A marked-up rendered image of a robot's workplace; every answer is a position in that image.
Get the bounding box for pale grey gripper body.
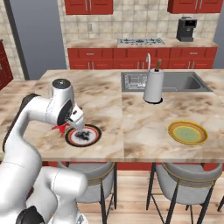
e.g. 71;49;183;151
69;113;87;131

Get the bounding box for dark garlic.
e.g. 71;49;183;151
73;129;92;141

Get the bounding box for red fish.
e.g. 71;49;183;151
51;123;70;137

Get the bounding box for black rimmed white plate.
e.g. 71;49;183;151
64;123;102;148

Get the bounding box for grey stool with black legs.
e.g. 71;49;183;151
216;194;224;213
145;162;224;224
56;161;118;224

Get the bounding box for red island base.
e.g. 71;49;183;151
41;161;224;172

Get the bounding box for red base cupboards run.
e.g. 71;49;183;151
66;45;219;71

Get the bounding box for white paper towel holder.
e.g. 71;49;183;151
142;59;165;105

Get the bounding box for red side cabinet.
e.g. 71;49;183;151
0;38;15;92

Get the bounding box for tall grey appliance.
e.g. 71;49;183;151
212;13;224;70
3;0;68;81

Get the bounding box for curved steel tap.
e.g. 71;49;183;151
144;52;152;71

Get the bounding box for steel hob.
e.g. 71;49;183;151
116;37;166;47

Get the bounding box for steel sink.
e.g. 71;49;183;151
120;71;214;94

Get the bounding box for yellow green plate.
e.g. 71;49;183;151
167;120;209;146

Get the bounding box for black coffee machine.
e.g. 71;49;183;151
175;16;199;43

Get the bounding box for red wall cupboards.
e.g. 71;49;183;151
63;0;115;16
166;0;224;15

